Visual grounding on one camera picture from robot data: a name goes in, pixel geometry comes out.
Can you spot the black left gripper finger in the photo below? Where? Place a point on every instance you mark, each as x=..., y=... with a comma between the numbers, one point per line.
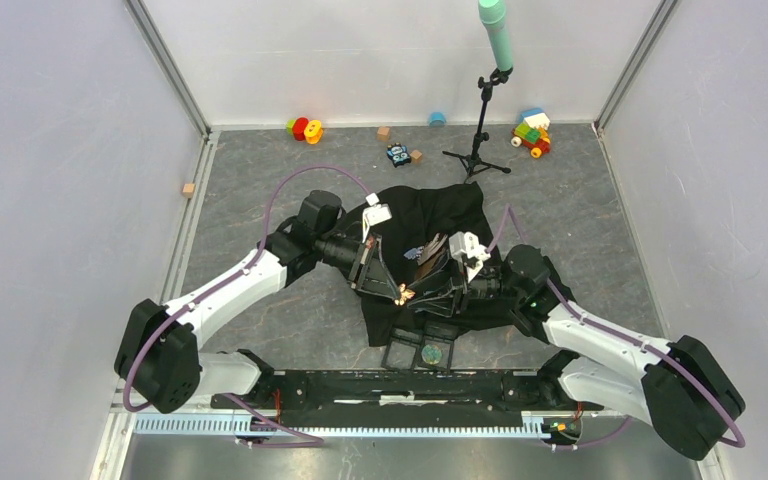
x=378, y=270
x=379, y=289

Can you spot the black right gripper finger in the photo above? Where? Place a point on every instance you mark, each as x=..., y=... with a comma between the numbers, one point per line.
x=439, y=306
x=433, y=280

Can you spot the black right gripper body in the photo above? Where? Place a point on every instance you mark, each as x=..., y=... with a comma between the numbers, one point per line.
x=483, y=283

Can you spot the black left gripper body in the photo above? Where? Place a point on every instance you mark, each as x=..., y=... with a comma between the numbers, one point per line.
x=338, y=252

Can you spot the black printed t-shirt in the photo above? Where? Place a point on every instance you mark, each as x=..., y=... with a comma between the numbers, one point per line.
x=419, y=215

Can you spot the round green brooch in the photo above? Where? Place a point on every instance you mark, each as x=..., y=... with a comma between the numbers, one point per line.
x=431, y=354

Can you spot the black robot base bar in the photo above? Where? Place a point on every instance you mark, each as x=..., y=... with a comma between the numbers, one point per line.
x=396, y=399

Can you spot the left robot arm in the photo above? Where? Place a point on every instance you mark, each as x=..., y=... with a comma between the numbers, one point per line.
x=159, y=356

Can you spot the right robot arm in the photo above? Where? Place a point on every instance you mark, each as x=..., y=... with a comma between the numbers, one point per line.
x=676, y=387

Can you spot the small wooden cube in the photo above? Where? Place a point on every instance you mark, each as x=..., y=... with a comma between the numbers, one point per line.
x=416, y=156

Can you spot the black microphone tripod stand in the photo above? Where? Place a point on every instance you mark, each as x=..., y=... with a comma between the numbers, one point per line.
x=472, y=163

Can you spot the red yellow green stacking toy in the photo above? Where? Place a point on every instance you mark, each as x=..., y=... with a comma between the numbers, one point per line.
x=305, y=129

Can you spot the blue arch block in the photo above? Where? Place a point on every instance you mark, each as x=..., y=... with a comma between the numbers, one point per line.
x=437, y=119

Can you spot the colourful toy block train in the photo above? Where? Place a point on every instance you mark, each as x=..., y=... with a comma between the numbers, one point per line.
x=532, y=132

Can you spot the mint green microphone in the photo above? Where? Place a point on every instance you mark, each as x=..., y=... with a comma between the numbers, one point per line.
x=492, y=14

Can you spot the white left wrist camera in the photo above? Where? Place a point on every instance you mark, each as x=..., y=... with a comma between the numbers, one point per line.
x=373, y=214

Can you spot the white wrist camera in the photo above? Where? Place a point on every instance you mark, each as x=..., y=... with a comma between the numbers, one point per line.
x=373, y=214
x=465, y=248

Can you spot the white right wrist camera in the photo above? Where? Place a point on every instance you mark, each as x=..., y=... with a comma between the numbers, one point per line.
x=465, y=248

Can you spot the wooden cube on rail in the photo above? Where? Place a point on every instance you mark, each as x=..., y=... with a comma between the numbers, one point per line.
x=188, y=190

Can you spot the white toothed cable rail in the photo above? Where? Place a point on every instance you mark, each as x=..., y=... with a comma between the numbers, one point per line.
x=242, y=424

